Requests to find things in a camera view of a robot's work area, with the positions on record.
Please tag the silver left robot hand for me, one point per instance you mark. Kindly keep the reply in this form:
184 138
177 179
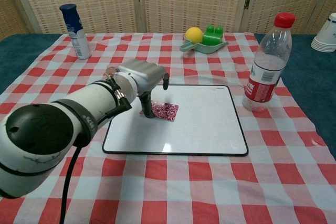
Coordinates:
144 75

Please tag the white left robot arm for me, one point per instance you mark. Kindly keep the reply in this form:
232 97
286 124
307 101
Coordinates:
52 134

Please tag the red checkered tablecloth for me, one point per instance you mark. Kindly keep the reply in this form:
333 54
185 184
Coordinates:
183 187

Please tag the yellow ball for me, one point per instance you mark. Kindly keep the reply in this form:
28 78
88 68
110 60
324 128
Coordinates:
194 35

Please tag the light green leaf-shaped dish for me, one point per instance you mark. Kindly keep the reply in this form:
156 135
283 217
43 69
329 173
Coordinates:
207 49

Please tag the white spray can blue cap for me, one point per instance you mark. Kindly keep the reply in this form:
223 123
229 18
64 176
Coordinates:
77 37

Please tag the green toy block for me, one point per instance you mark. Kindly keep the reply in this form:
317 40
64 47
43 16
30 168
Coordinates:
212 37

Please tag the clear water bottle red cap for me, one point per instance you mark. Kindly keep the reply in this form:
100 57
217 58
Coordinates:
265 85

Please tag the brass screen hinge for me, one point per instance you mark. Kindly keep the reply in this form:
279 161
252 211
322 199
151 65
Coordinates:
247 2

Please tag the white paper cup stack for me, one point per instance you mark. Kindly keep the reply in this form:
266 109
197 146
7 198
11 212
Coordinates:
325 40

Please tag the white board with black frame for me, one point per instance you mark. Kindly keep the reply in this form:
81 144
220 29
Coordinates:
204 124

